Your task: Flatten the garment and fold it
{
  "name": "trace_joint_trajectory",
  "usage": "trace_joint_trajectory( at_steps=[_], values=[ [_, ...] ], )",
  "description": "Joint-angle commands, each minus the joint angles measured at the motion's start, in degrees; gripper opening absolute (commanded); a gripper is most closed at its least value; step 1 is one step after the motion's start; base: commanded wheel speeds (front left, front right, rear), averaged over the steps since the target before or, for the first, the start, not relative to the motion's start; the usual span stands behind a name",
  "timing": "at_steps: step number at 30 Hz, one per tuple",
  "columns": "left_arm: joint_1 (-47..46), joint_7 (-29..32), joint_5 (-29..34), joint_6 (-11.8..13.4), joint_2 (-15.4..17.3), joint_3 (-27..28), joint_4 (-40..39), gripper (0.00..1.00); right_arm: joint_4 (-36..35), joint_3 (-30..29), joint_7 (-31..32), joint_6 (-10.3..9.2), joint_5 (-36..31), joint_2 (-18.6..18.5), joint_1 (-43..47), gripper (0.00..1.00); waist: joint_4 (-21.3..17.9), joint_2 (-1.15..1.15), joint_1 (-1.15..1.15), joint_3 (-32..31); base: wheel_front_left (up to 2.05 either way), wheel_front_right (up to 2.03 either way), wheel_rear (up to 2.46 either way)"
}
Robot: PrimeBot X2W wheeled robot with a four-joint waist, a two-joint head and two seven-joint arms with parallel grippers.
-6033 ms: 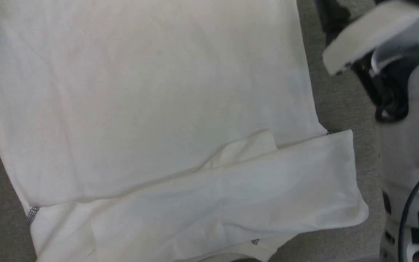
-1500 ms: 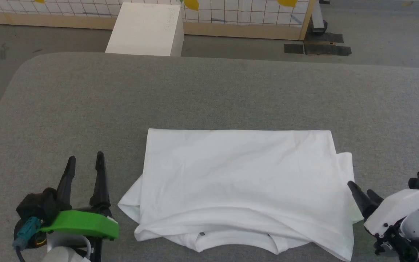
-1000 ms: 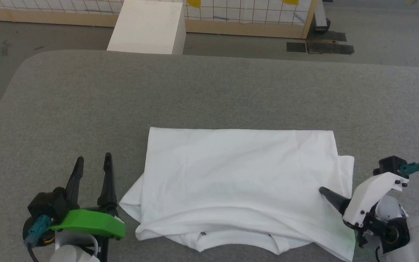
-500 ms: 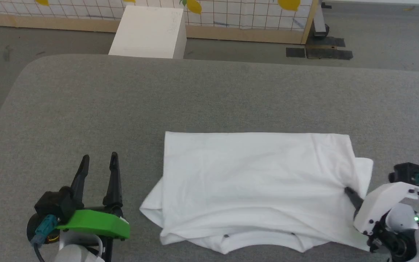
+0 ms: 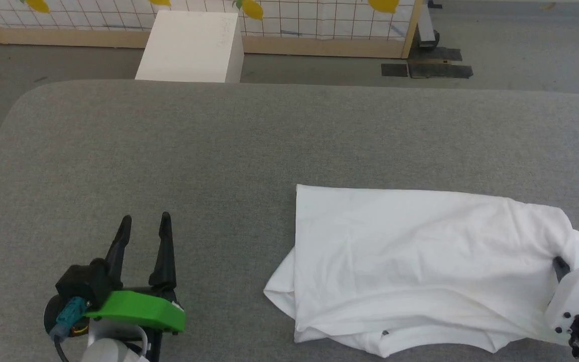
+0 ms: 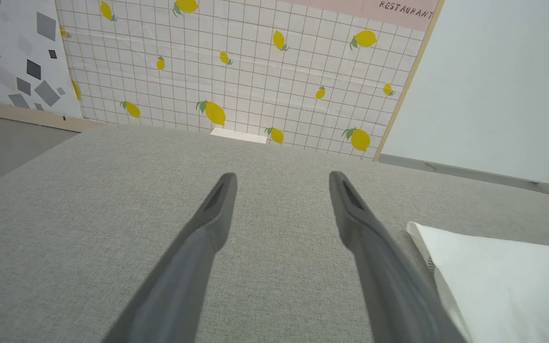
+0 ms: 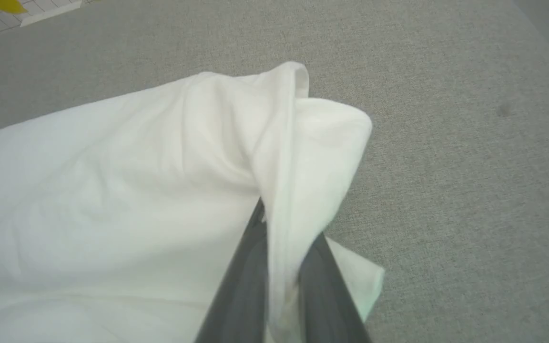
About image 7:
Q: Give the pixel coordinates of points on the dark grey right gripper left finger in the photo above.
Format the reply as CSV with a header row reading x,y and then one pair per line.
x,y
241,295

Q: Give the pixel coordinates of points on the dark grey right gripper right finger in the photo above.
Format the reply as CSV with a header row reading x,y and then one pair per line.
x,y
327,300

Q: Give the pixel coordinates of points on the white t-shirt with label patch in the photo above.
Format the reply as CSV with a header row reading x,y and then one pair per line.
x,y
112,190

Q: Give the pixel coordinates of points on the grey fabric sofa seat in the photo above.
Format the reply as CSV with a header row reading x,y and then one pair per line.
x,y
446,190

